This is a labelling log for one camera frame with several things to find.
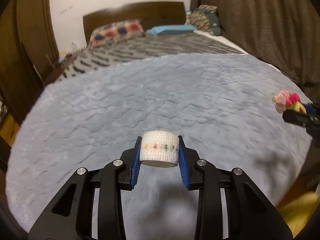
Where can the grey black patterned bedsheet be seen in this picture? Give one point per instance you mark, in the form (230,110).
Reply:
(138,48)

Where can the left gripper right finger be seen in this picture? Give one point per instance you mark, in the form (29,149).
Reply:
(250,215)

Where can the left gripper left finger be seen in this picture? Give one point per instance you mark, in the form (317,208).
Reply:
(69,214)

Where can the grey fluffy blanket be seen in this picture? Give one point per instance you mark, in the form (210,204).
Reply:
(220,105)

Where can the red blue checkered pillow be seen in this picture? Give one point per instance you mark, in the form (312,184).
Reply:
(116,31)

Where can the dark wooden wardrobe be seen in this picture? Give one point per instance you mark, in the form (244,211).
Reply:
(28,53)

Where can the light blue pillow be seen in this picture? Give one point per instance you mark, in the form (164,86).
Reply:
(171,29)

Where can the dark wooden headboard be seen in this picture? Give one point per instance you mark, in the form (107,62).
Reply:
(150,14)

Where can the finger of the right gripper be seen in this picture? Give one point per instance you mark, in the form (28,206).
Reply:
(312,108)
(296,118)

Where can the brown curtain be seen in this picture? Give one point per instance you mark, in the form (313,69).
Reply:
(284,33)

